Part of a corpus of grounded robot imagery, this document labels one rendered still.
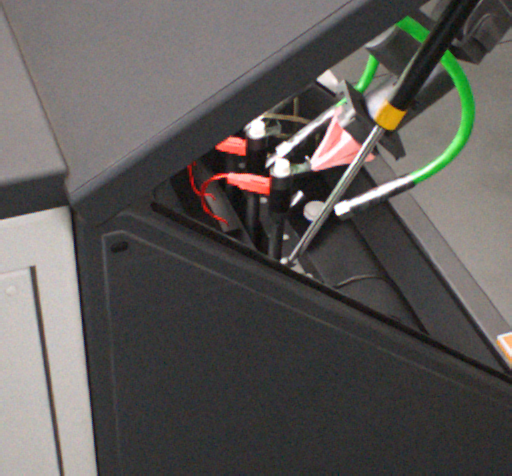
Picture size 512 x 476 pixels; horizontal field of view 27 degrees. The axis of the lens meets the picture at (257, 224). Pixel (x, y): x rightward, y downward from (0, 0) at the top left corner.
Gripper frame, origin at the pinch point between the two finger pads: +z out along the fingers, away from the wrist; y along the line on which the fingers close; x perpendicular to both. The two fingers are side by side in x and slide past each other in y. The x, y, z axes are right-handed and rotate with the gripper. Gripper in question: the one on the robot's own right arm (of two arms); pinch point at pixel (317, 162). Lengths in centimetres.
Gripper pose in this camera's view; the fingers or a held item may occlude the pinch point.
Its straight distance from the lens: 127.6
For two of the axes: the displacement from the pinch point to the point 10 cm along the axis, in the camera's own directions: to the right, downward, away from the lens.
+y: -6.7, -4.8, -5.7
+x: 1.3, 6.8, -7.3
